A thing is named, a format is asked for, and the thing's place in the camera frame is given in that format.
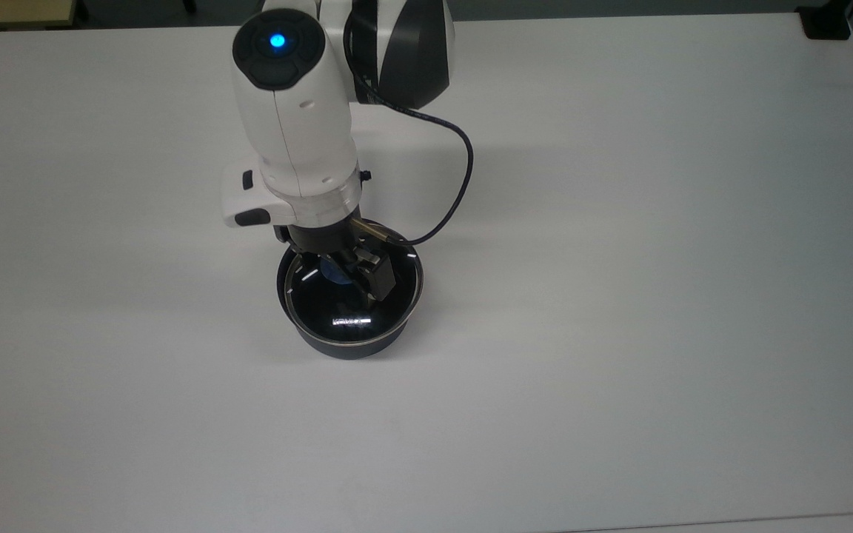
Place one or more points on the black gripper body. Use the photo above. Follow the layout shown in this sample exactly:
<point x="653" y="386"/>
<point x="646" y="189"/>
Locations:
<point x="319" y="238"/>

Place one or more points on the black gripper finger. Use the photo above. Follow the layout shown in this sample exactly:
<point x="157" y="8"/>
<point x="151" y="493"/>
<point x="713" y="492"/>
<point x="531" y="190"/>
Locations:
<point x="376" y="277"/>
<point x="327" y="264"/>

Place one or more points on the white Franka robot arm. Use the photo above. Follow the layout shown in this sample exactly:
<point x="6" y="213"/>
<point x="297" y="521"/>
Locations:
<point x="300" y="111"/>

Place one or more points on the wooden table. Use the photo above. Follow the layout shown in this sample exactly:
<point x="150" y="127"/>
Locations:
<point x="12" y="11"/>

